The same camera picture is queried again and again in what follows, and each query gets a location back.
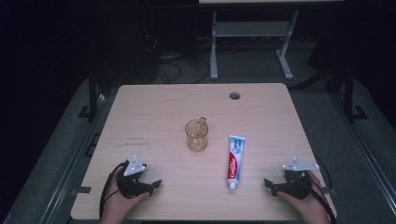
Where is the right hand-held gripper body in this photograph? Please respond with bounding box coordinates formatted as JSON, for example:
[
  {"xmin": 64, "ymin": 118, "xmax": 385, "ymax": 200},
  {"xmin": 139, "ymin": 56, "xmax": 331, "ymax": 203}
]
[{"xmin": 275, "ymin": 157, "xmax": 320, "ymax": 201}]

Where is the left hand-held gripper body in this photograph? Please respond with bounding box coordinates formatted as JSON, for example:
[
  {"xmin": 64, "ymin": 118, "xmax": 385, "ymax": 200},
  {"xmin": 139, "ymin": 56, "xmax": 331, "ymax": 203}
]
[{"xmin": 116, "ymin": 155, "xmax": 154, "ymax": 200}]

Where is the person's left hand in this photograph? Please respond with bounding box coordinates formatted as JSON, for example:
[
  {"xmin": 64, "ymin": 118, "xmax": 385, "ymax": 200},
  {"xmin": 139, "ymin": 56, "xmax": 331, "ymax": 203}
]
[{"xmin": 99, "ymin": 167, "xmax": 151, "ymax": 224}]

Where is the person's right hand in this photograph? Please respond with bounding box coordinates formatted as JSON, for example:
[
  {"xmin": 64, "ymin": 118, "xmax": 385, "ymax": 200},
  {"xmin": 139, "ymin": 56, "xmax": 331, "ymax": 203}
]
[{"xmin": 276, "ymin": 170, "xmax": 332, "ymax": 224}]

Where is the white red toothpaste tube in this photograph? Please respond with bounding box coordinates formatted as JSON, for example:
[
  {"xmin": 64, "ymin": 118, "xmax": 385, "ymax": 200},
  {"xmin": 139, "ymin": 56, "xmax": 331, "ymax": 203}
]
[{"xmin": 226, "ymin": 134, "xmax": 247, "ymax": 191}]

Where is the amber transparent cup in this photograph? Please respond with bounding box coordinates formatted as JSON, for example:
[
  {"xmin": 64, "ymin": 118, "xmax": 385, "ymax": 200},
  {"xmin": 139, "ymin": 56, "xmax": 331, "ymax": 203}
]
[{"xmin": 184, "ymin": 116, "xmax": 210, "ymax": 153}]

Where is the black metal stand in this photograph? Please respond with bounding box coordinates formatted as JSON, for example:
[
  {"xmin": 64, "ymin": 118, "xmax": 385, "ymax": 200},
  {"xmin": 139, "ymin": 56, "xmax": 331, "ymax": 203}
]
[
  {"xmin": 339, "ymin": 66, "xmax": 370, "ymax": 123},
  {"xmin": 77, "ymin": 66, "xmax": 108, "ymax": 123}
]

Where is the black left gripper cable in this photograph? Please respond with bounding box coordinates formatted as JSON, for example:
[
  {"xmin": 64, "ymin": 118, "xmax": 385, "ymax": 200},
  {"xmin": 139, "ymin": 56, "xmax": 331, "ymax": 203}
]
[{"xmin": 98, "ymin": 161, "xmax": 130, "ymax": 219}]

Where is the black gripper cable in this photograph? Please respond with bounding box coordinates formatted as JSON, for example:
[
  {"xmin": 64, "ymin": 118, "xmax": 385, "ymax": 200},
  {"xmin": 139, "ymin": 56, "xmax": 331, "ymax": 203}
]
[
  {"xmin": 98, "ymin": 161, "xmax": 130, "ymax": 219},
  {"xmin": 297, "ymin": 177, "xmax": 338, "ymax": 224}
]

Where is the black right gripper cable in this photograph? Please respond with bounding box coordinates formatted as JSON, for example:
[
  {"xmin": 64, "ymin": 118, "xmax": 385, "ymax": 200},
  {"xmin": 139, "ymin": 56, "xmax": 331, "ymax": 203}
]
[{"xmin": 297, "ymin": 177, "xmax": 338, "ymax": 224}]

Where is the thin black cable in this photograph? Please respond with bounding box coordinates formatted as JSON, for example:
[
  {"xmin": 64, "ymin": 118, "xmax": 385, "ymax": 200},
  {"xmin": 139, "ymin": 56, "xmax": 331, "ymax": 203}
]
[{"xmin": 313, "ymin": 153, "xmax": 333, "ymax": 191}]

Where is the grey aluminium rail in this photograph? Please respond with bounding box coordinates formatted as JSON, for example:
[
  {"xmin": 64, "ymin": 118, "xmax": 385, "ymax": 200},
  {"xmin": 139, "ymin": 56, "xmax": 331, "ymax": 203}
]
[
  {"xmin": 329, "ymin": 91, "xmax": 396, "ymax": 217},
  {"xmin": 36, "ymin": 91, "xmax": 108, "ymax": 224}
]

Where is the tangle of black floor cables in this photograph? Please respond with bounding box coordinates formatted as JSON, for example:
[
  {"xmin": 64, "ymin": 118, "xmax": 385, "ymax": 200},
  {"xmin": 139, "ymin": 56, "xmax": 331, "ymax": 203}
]
[{"xmin": 144, "ymin": 33, "xmax": 212, "ymax": 85}]

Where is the white metal table frame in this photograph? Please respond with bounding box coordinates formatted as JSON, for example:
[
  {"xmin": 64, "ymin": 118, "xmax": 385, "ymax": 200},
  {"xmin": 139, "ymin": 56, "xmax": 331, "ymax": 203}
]
[{"xmin": 209, "ymin": 9, "xmax": 300, "ymax": 82}]

